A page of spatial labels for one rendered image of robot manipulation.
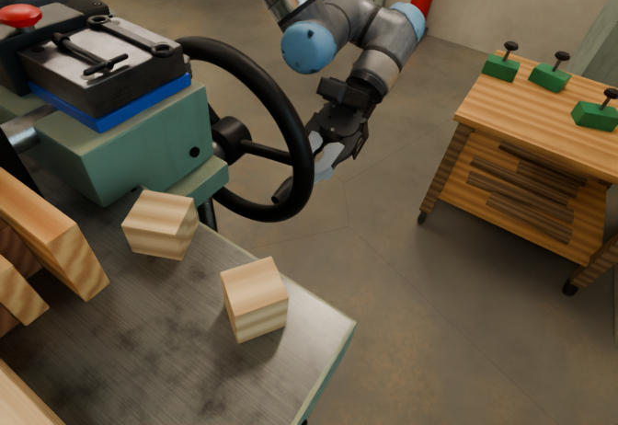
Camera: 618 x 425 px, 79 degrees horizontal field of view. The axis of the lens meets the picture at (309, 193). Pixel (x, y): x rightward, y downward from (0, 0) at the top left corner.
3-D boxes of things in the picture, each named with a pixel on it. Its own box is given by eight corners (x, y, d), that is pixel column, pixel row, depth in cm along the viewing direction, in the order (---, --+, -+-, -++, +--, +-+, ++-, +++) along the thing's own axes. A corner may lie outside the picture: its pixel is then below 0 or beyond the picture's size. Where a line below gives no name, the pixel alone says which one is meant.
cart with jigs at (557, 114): (589, 209, 169) (712, 80, 123) (576, 306, 134) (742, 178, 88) (448, 149, 190) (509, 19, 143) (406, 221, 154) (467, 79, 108)
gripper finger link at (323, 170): (322, 203, 63) (349, 158, 65) (316, 193, 58) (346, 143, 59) (306, 195, 64) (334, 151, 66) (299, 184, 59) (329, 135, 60)
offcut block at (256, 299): (270, 286, 29) (271, 255, 26) (286, 326, 27) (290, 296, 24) (223, 303, 28) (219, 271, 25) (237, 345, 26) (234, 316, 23)
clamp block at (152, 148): (218, 155, 43) (210, 86, 36) (116, 232, 35) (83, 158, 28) (129, 107, 48) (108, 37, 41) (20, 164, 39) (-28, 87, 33)
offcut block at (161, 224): (131, 252, 30) (120, 225, 27) (152, 216, 32) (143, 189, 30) (182, 261, 30) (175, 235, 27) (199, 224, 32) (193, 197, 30)
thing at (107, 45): (191, 85, 36) (183, 27, 32) (88, 141, 29) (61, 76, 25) (101, 40, 40) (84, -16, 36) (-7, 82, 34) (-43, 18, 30)
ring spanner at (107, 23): (181, 53, 32) (179, 47, 32) (163, 62, 31) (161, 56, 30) (102, 17, 35) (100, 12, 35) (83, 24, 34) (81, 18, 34)
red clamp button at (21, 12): (51, 21, 31) (47, 8, 30) (15, 33, 29) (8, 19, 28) (29, 11, 32) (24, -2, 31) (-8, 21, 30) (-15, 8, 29)
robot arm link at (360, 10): (307, -14, 59) (368, 21, 59) (334, -31, 66) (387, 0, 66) (293, 31, 65) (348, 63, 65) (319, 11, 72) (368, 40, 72)
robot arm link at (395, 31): (381, 17, 71) (420, 40, 71) (352, 63, 69) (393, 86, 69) (393, -12, 64) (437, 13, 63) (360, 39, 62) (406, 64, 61)
